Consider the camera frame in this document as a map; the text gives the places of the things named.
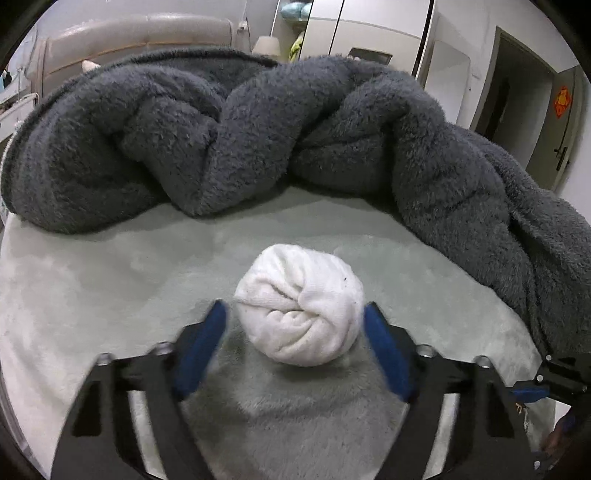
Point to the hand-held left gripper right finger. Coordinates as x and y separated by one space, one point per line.
388 350

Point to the brown wooden door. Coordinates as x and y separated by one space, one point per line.
549 138

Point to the red door decoration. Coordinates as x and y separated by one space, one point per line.
562 102

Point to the beige padded headboard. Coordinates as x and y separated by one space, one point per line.
138 37

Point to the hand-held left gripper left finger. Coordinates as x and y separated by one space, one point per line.
203 346

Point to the white wardrobe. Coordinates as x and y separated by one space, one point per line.
369 23

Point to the light blue plush pillow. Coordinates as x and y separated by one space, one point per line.
295 10

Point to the white towel ball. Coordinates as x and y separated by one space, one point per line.
300 304

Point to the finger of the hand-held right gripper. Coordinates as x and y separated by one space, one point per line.
531 394

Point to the yellow-green cloth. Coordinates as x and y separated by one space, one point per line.
297 46

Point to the beige bedside lamp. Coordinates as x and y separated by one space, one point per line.
267 46

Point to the white dressing table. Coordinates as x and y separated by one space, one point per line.
14 108

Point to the dark grey fleece blanket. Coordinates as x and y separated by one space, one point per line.
277 115

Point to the grey-green bed sheet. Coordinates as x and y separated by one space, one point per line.
115 286

